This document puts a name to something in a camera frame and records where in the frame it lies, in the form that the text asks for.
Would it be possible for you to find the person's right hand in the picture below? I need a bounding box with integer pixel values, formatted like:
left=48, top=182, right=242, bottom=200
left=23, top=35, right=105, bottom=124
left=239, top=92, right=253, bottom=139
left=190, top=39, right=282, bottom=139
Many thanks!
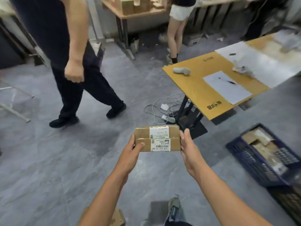
left=179, top=128, right=209, bottom=180

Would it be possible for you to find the person's left forearm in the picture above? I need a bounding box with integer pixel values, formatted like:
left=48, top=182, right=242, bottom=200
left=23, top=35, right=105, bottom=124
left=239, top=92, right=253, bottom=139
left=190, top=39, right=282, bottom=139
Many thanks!
left=77, top=173, right=129, bottom=226

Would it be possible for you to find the person's right forearm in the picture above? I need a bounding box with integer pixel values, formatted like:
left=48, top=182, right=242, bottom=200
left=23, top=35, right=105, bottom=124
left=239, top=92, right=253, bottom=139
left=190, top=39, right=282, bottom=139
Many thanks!
left=195, top=164, right=273, bottom=226

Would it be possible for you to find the person's left hand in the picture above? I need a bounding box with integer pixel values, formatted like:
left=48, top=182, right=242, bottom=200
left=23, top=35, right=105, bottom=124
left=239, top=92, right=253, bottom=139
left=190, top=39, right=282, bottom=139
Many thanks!
left=113, top=134, right=145, bottom=185

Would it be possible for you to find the blue plastic crate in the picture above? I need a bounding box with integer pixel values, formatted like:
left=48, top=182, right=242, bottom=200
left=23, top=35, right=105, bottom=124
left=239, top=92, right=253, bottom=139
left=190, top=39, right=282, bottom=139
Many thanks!
left=225, top=123, right=301, bottom=188

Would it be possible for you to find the person's right shoe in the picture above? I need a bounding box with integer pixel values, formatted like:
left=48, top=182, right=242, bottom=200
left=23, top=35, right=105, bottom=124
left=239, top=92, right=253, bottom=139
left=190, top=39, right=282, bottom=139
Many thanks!
left=167, top=197, right=182, bottom=222

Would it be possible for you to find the black pen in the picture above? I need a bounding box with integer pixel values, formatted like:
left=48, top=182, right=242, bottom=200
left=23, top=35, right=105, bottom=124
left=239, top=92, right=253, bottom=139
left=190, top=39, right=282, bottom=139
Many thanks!
left=219, top=77, right=237, bottom=85

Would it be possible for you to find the thin brown box wide label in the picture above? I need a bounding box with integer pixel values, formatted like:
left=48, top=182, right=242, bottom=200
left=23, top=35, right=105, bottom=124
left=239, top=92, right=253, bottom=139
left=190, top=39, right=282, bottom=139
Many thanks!
left=134, top=124, right=182, bottom=153

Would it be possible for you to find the person's right leg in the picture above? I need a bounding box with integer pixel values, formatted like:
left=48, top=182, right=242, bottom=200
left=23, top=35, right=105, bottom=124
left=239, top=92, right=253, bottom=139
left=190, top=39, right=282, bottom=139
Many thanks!
left=164, top=220, right=193, bottom=226

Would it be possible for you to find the white power strip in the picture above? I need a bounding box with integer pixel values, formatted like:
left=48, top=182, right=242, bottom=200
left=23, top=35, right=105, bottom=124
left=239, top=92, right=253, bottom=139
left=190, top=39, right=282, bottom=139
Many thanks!
left=161, top=115, right=177, bottom=124

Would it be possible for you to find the black plastic crate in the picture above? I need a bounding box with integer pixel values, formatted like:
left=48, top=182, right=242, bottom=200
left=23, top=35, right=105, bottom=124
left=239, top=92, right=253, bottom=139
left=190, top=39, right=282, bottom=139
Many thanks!
left=268, top=183, right=301, bottom=225

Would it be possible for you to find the small white oblong object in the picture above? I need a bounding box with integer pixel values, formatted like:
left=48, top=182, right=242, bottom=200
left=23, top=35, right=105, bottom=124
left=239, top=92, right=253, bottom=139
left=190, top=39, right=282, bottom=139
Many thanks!
left=173, top=67, right=192, bottom=76

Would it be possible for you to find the large white board sheet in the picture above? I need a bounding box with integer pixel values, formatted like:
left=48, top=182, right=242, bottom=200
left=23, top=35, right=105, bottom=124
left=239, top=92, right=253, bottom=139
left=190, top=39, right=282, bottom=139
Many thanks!
left=215, top=40, right=301, bottom=89

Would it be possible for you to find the pile of brown cardboard boxes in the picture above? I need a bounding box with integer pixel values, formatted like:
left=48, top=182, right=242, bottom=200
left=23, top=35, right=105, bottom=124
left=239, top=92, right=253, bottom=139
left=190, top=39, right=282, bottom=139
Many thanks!
left=79, top=206, right=126, bottom=226

